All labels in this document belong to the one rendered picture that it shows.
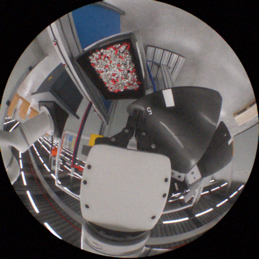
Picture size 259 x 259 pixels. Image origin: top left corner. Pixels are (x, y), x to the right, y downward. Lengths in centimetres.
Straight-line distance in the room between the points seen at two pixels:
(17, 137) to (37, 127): 14
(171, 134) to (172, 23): 108
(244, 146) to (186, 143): 572
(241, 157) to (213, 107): 581
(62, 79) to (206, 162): 74
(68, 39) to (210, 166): 66
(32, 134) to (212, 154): 79
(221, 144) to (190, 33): 107
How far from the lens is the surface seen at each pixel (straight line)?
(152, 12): 110
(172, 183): 32
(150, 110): 17
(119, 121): 110
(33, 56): 188
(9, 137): 46
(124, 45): 22
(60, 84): 45
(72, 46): 33
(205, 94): 16
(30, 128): 47
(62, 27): 33
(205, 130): 18
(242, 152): 592
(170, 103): 16
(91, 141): 59
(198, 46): 123
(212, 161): 40
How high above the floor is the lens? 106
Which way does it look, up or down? 18 degrees down
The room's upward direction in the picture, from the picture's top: 170 degrees counter-clockwise
